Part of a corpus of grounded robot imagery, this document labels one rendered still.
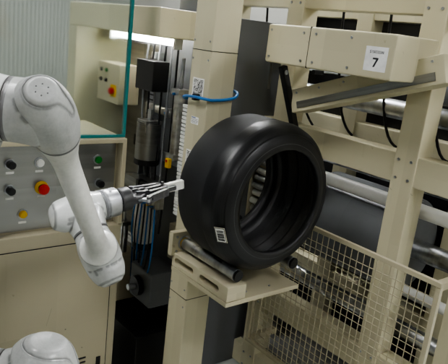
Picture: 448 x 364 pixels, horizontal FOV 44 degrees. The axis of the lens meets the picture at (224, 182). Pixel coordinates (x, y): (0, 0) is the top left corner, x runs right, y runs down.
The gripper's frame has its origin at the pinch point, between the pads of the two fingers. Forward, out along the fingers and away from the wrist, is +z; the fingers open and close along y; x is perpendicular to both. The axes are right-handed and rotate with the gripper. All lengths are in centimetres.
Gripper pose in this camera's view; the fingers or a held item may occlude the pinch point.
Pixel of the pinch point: (173, 185)
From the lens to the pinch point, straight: 181.7
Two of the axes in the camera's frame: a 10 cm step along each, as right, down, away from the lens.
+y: -6.1, -2.8, 7.4
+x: 0.0, 9.4, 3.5
